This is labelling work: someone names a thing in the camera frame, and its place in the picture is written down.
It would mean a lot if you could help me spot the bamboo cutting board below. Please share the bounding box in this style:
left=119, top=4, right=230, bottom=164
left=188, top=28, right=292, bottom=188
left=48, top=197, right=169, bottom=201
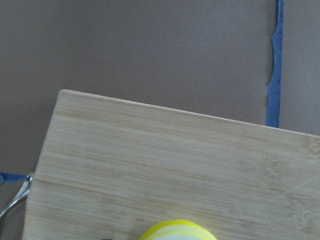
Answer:
left=17, top=89, right=320, bottom=240

